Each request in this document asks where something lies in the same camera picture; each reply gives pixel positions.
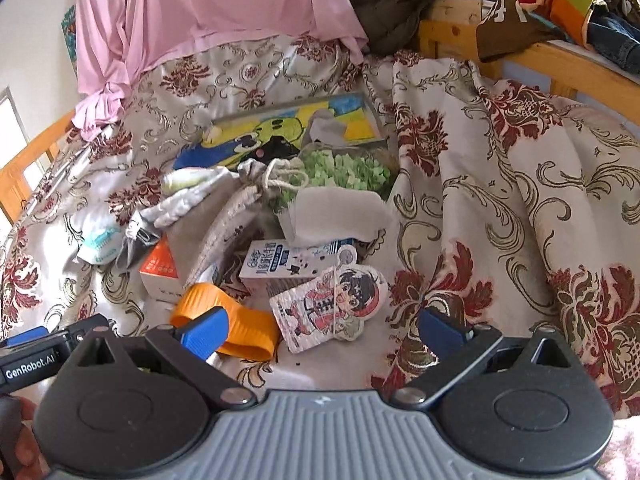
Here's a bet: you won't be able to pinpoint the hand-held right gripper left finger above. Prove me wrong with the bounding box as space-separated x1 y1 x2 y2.
70 307 258 408

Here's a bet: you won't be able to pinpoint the pink fleece cloth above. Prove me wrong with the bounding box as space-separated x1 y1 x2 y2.
597 412 640 480

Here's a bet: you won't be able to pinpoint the white tissue paper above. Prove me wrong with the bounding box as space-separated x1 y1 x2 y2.
277 187 398 248

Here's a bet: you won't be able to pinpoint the white blue milk carton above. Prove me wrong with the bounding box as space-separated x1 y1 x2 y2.
239 239 358 301

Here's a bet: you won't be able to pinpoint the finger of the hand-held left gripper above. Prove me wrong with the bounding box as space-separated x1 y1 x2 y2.
0 326 51 347
62 314 112 348

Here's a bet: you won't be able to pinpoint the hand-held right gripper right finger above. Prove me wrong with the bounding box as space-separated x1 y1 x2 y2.
390 306 571 408

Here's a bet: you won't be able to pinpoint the green wall hanging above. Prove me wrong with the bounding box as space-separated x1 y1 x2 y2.
60 4 78 68

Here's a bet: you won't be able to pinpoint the grey tissue cloth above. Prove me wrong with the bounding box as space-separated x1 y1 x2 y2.
305 110 351 143

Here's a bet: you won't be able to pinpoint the linen drawstring bag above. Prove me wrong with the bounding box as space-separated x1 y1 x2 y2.
185 157 311 286

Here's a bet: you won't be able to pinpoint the cartoon character sticker card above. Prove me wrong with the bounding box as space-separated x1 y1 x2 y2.
269 244 388 353

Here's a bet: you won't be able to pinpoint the blue denim jeans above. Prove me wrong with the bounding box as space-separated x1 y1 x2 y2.
585 10 640 76

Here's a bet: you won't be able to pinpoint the olive puffer jacket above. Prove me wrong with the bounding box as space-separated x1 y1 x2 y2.
340 0 523 56

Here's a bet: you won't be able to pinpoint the orange white box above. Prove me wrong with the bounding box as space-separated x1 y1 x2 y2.
139 235 186 306

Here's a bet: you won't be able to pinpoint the person's left hand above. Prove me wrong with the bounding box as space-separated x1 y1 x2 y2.
10 399 51 480

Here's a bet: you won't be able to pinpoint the bag of green foam pieces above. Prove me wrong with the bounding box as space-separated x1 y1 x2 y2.
267 142 398 213

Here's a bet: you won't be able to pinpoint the floral satin blanket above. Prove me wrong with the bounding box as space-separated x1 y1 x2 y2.
0 35 640 421

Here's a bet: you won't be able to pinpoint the teal white packet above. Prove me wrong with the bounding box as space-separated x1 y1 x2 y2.
75 210 126 266

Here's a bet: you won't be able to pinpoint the grey pouch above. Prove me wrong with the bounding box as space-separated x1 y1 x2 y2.
112 210 166 276

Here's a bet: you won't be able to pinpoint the orange ribbed band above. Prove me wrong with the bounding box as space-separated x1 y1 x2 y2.
170 282 281 361

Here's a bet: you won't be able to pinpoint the brown cloth with white print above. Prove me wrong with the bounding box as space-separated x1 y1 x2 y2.
475 0 566 63

